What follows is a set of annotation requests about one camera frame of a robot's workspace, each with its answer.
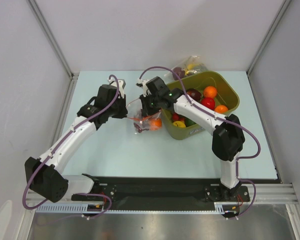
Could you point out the orange fake fruit far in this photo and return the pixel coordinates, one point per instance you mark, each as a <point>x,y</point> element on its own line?
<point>210,92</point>

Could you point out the white slotted cable duct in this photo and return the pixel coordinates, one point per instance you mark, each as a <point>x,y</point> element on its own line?
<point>96,208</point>

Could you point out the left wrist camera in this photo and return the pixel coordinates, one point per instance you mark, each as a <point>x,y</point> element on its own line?
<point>121,84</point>

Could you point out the aluminium frame rail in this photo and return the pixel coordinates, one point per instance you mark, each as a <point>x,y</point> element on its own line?
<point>275,194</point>

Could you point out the fake lychee bunch with leaf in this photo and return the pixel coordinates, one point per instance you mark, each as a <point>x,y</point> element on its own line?
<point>176,117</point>

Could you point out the small orange fake tangerine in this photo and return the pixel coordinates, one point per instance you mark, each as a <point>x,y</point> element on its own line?
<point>155,124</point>

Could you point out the clear zip bag orange seal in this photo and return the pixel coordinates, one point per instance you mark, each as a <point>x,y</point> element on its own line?
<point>134,110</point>

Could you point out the olive green plastic bin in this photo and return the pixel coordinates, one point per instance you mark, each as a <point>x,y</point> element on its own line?
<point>204,118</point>

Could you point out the dark purple fake plum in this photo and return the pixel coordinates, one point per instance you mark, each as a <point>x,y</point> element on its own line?
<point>178,73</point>

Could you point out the yellow fake apple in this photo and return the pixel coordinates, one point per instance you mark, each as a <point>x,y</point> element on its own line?
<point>179,124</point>

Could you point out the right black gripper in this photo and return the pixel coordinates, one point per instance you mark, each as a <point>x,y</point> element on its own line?
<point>145,106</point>

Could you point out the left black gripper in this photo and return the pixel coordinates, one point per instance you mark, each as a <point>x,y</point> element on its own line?
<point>124,111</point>

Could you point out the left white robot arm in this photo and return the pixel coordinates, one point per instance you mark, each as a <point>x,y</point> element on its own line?
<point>44,174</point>

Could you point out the red fake apple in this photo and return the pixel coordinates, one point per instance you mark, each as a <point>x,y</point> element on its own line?
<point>208,102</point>

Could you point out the dark green fake lime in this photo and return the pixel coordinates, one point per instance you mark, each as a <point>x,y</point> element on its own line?
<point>189,122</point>

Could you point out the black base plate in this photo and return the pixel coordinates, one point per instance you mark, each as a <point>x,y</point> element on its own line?
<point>163,193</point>

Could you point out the dark purple fake grapes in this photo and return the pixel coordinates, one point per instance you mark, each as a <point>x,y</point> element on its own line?
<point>141,124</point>

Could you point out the orange fake fruit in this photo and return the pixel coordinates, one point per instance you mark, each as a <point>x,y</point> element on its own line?
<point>221,109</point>
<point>210,92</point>

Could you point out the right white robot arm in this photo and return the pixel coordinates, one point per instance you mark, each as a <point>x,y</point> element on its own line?
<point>226,132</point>

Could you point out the orange fake fruit near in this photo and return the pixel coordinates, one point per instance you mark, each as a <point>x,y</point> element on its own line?
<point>221,109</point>

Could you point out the fake netted melon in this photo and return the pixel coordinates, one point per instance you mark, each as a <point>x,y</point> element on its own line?
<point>200,68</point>

